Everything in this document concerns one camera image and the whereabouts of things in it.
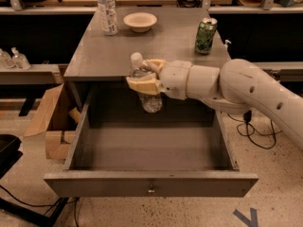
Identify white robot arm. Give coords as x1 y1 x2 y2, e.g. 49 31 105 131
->
127 59 303 148

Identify grey open top drawer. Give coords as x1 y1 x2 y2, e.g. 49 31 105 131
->
44 85 259 199

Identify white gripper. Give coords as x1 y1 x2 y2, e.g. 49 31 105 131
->
126 59 192 100

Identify black power adapter with cable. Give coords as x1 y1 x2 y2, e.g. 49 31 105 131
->
227 110 281 150

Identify black floor cable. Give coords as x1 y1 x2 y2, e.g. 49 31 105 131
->
0 184 80 227

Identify clear pump bottle right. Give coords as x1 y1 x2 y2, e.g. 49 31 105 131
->
11 47 30 70

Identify white ceramic bowl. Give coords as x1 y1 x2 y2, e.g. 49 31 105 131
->
123 12 157 33

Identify clear pump bottle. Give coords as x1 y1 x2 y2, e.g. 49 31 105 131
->
11 47 30 70
0 48 15 69

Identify black chair base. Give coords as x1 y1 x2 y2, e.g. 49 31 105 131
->
0 134 68 227

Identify clear water bottle white label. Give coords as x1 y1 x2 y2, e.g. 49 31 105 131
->
98 0 118 35

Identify grey cabinet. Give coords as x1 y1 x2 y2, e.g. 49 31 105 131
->
64 7 230 109

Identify green soda can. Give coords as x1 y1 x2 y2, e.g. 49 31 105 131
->
195 18 218 55

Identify small white pump dispenser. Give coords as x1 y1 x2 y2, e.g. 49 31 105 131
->
224 40 232 51

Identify clear water bottle red label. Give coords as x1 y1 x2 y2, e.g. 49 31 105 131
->
129 52 162 114

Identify brown cardboard box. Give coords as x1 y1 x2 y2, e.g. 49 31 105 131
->
24 84 80 160

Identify clear pump bottle left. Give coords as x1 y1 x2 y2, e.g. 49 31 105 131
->
0 48 15 69

